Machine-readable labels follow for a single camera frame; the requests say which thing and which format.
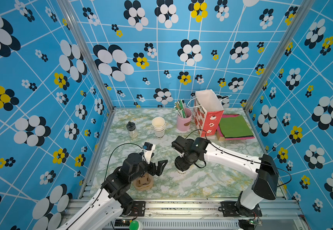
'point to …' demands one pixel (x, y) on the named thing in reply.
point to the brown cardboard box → (219, 138)
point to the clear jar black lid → (132, 130)
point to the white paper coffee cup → (182, 172)
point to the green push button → (134, 225)
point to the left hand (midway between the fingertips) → (161, 157)
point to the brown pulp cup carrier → (145, 182)
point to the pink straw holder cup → (183, 124)
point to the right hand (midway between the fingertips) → (182, 163)
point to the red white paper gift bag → (208, 112)
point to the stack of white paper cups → (159, 126)
